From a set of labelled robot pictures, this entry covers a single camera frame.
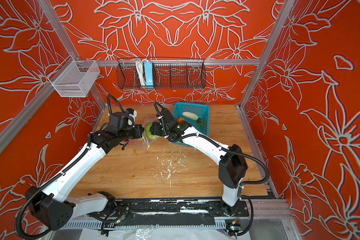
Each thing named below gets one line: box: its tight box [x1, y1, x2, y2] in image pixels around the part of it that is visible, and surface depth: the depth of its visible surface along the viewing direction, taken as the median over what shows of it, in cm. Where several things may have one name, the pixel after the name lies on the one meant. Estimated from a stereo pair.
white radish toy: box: [182, 111, 199, 121], surface depth 110 cm
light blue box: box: [144, 62, 154, 89], surface depth 92 cm
